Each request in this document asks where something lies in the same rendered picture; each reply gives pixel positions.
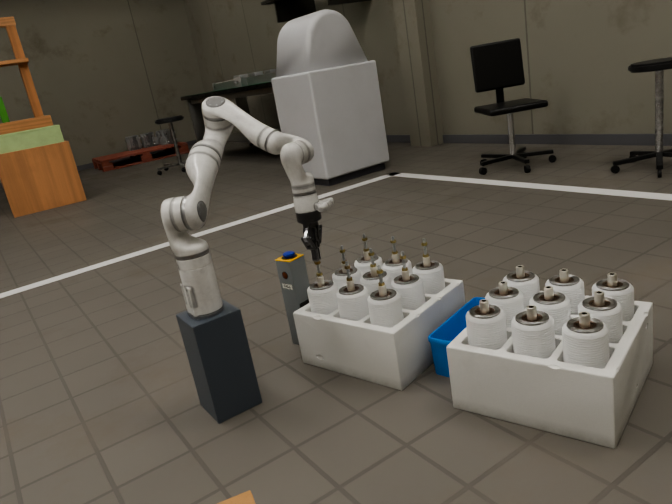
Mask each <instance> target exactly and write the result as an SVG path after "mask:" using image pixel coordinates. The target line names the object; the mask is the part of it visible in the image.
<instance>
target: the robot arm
mask: <svg viewBox="0 0 672 504"><path fill-rule="evenodd" d="M202 115H203V120H204V125H205V134H204V137H203V140H201V141H199V142H197V143H195V144H194V145H193V146H192V148H191V150H190V152H189V155H188V158H187V160H186V164H185V168H186V172H187V175H188V177H189V179H190V180H191V182H192V183H193V185H194V188H193V191H192V193H191V194H190V195H188V196H180V197H173V198H168V199H165V200H164V201H163V202H162V204H161V210H160V211H161V219H162V223H163V226H164V229H165V232H166V235H167V238H168V241H169V244H170V247H171V250H172V251H173V253H174V255H175V258H176V262H177V266H178V270H179V273H180V277H181V281H182V283H181V284H180V287H181V289H182V293H183V297H184V300H185V304H186V308H187V312H188V315H189V316H190V317H192V318H193V319H194V320H199V319H205V318H209V317H212V316H215V315H217V314H219V313H220V312H222V311H223V309H224V307H223V302H222V298H221V294H220V290H219V286H218V282H217V278H216V274H215V270H214V266H213V262H212V258H211V254H210V250H209V246H208V243H207V242H206V241H205V240H203V239H200V238H196V237H194V236H192V235H190V234H189V233H188V232H187V231H190V230H197V229H200V228H202V227H203V225H204V224H205V221H206V218H207V214H208V208H209V203H210V197H211V192H212V188H213V185H214V181H215V178H216V175H217V172H218V170H219V166H220V163H221V159H222V155H223V152H224V148H225V145H226V142H227V140H228V138H229V136H230V134H231V132H232V130H233V127H234V126H235V127H236V128H237V129H238V130H239V131H240V132H241V133H242V134H243V135H244V136H245V137H246V138H247V139H248V140H249V141H250V142H251V143H252V144H254V145H255V146H257V147H258V148H260V149H262V150H264V151H266V152H268V153H271V154H274V155H278V154H280V159H281V163H282V165H283V168H284V170H285V172H286V174H287V176H288V178H289V180H290V182H291V188H292V193H293V202H294V208H295V213H296V218H297V222H298V223H300V224H302V225H303V233H304V236H302V237H301V240H302V242H303V244H304V245H305V247H306V249H307V250H311V255H312V260H313V261H319V260H320V259H321V254H320V248H319V247H320V243H321V242H322V225H318V221H319V220H320V219H321V218H322V216H321V212H324V211H327V210H328V209H330V208H331V207H332V206H333V205H334V199H333V198H327V199H324V200H319V199H318V196H317V192H316V187H315V181H314V177H313V175H312V174H311V173H309V172H305V171H304V169H303V166H302V164H305V163H307V162H309V161H311V160H312V158H313V156H314V148H313V146H312V145H311V143H310V142H308V141H307V140H306V139H304V138H301V137H298V136H294V135H290V134H285V133H281V132H280V131H278V130H276V129H273V128H271V127H269V126H267V125H265V124H263V123H261V122H259V121H258V120H256V119H255V118H253V117H252V116H250V115H249V114H248V113H246V112H245V111H243V110H242V109H240V108H239V107H238V106H236V105H235V104H234V103H232V102H231V101H229V100H228V99H226V98H224V97H221V96H211V97H208V98H206V99H205V100H204V101H203V103H202Z"/></svg>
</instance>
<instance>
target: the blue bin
mask: <svg viewBox="0 0 672 504"><path fill-rule="evenodd" d="M482 299H485V298H483V297H474V298H472V299H471V300H470V301H469V302H467V303H466V304H465V305H464V306H463V307H462V308H460V309H459V310H458V311H457V312H456V313H455V314H453V315H452V316H451V317H450V318H449V319H447V320H446V321H445V322H444V323H443V324H442V325H440V326H439V327H438V328H437V329H436V330H435V331H433V332H432V333H431V334H430V335H429V336H428V341H429V342H430V344H431V350H432V355H433V361H434V366H435V371H436V374H438V375H441V376H445V377H450V375H449V366H448V358H447V350H446V347H447V345H448V344H449V343H451V342H452V341H453V340H454V339H455V338H456V337H457V336H458V335H459V334H460V333H461V332H462V331H463V330H464V329H465V328H466V327H467V326H466V317H465V316H466V313H467V312H468V311H469V310H470V309H471V308H472V307H474V306H477V305H479V301H480V300H482Z"/></svg>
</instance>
